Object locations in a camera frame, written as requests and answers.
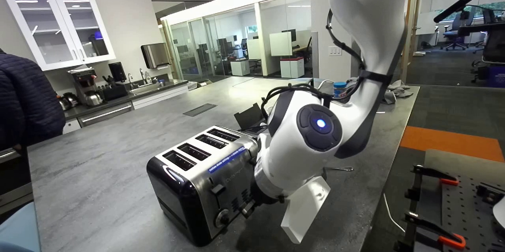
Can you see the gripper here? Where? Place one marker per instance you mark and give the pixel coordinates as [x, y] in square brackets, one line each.
[265, 196]

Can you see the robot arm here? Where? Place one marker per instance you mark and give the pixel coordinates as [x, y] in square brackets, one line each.
[367, 27]

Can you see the black toaster lever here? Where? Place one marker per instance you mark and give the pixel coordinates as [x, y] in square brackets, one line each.
[217, 189]
[248, 208]

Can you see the toaster knob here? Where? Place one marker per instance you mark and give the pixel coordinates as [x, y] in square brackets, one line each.
[222, 218]

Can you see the stainless steel four-slot toaster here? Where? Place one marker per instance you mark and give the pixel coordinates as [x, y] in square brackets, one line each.
[189, 189]

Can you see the metal spoon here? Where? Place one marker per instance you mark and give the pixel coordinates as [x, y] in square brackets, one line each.
[340, 168]

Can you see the black laptop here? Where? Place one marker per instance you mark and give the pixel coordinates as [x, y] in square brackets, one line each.
[249, 117]

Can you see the black vent grille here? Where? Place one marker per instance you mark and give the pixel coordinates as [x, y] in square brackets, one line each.
[199, 109]

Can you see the blue-lidded jar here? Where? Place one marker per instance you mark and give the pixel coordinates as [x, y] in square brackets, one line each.
[339, 89]

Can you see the white filing cabinet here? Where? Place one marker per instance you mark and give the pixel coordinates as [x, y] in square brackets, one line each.
[240, 67]
[292, 67]

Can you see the sink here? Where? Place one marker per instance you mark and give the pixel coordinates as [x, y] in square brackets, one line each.
[146, 87]

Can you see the black clamp with orange tip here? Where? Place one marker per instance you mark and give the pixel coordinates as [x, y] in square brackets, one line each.
[432, 174]
[430, 226]

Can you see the grey cloth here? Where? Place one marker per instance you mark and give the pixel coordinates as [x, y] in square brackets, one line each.
[396, 91]

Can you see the tap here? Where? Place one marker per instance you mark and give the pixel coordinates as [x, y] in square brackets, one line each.
[142, 75]

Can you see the paper towel dispenser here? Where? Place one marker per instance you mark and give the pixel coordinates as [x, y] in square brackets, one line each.
[155, 55]

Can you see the stainless drawer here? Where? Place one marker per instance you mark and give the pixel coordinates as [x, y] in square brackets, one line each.
[104, 114]

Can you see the black organizer box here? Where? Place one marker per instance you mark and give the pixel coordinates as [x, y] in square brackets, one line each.
[115, 92]

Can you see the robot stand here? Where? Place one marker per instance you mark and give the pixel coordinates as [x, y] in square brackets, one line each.
[461, 204]

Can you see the coffee maker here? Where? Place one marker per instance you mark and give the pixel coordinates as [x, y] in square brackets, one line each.
[85, 84]

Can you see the coffee pot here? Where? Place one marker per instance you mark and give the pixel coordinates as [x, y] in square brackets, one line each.
[69, 100]

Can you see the blue office chair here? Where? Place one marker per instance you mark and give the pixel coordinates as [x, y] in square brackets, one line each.
[455, 31]

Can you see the person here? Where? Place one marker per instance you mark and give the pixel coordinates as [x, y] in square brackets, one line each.
[23, 98]

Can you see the blue bin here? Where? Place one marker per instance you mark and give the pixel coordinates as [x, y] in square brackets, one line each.
[496, 75]

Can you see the wall switch plate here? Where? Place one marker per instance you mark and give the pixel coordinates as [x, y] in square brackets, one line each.
[335, 50]

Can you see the white glass-door wall cabinet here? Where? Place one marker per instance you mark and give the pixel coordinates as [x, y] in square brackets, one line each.
[59, 23]

